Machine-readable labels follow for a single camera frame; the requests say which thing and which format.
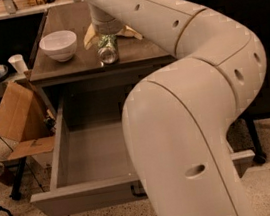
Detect white ceramic bowl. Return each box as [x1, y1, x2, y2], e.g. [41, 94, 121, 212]
[39, 30, 78, 62]

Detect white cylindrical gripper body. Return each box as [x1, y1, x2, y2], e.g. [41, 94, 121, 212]
[88, 3, 124, 35]

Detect grey cabinet with dark top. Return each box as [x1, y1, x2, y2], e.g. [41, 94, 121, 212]
[30, 3, 174, 130]

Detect open cardboard box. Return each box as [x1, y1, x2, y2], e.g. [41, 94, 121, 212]
[0, 81, 55, 168]

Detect white paper cup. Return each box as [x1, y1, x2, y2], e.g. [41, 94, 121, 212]
[8, 54, 28, 74]

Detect black drawer handle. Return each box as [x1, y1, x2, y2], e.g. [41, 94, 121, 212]
[131, 183, 146, 198]

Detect green soda can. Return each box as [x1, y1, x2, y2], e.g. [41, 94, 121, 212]
[97, 34, 119, 64]

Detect black stand leg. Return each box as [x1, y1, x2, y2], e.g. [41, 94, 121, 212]
[10, 157, 26, 201]

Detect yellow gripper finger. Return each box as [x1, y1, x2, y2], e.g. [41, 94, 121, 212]
[117, 25, 143, 40]
[83, 23, 100, 50]

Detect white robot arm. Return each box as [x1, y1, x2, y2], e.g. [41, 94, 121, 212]
[84, 0, 267, 216]

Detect grey open top drawer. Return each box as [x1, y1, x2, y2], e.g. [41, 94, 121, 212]
[15, 70, 260, 216]

